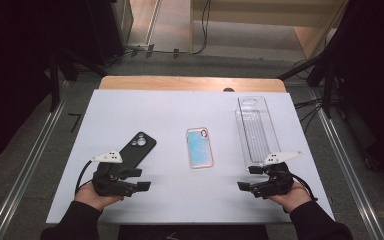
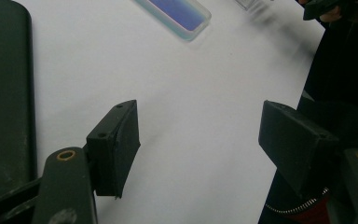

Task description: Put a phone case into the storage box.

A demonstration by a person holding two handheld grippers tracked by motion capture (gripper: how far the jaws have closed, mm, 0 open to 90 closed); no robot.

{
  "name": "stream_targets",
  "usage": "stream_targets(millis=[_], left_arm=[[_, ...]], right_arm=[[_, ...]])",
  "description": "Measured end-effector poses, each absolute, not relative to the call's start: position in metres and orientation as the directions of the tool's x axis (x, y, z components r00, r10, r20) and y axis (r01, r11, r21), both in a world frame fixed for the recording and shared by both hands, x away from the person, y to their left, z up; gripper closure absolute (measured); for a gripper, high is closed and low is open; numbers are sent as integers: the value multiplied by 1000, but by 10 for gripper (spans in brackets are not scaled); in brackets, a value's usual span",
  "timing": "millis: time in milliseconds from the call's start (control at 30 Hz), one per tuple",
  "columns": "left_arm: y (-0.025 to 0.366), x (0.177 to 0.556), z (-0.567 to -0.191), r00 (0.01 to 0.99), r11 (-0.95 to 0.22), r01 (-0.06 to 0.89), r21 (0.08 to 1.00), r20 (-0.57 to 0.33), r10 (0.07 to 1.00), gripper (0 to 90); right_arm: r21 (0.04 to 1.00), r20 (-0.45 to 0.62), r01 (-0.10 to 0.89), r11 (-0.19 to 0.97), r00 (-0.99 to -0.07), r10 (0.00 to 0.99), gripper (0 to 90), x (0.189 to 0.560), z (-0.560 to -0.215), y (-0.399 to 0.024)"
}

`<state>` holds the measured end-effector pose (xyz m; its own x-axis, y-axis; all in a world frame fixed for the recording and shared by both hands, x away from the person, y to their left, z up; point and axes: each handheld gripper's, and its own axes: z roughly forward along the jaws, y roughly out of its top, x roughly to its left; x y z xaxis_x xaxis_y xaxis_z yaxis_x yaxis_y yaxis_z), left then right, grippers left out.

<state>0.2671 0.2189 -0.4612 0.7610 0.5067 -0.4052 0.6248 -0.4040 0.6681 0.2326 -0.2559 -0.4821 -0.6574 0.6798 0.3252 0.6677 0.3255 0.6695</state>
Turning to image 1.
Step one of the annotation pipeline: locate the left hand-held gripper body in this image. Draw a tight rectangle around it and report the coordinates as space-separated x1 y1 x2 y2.
91 151 138 198

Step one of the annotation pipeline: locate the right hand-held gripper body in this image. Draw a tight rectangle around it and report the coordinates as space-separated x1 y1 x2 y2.
249 151 303 200

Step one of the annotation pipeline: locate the black phone case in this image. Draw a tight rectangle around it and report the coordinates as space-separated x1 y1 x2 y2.
118 131 158 170

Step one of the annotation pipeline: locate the clear plastic slotted rack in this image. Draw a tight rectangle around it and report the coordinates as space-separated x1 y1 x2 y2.
234 95 282 173

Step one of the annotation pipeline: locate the blue phone case pink rim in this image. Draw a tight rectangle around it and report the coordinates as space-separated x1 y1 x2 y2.
185 126 215 170

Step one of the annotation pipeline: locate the person's right hand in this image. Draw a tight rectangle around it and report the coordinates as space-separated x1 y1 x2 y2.
268 181 313 214

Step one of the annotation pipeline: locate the person's left hand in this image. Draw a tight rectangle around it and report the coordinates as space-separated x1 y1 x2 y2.
74 181 125 212

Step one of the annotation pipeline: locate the white board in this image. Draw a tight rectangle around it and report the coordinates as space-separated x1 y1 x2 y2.
45 89 335 225

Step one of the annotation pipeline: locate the wooden table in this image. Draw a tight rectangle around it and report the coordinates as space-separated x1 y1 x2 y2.
98 75 287 94

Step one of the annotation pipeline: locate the black metal stand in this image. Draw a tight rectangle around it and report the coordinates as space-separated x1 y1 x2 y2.
277 41 336 120
47 48 109 113

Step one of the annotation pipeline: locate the black curtain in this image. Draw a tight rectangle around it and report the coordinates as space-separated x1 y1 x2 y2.
0 0 128 169
326 0 384 179

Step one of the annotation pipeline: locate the light wooden shelf unit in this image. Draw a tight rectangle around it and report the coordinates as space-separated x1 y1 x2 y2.
189 0 348 62

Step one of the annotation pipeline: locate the left hand-held gripper black cable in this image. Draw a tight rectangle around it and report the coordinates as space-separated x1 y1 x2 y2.
75 159 96 195

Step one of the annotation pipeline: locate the hand-held gripper black cable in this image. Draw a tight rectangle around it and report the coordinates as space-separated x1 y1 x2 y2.
291 173 319 203
75 159 96 195

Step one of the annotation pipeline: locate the right hand-held gripper black cable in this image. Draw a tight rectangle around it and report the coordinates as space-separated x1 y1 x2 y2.
291 173 319 203

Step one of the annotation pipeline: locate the metal floor rail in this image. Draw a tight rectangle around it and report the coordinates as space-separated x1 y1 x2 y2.
0 99 67 240
308 87 384 240

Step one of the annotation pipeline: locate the bundle of black floor cables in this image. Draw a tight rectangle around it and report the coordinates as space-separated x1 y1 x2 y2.
294 97 326 133

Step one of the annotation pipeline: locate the black hanging cable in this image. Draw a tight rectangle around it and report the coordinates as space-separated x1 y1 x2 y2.
191 0 212 56

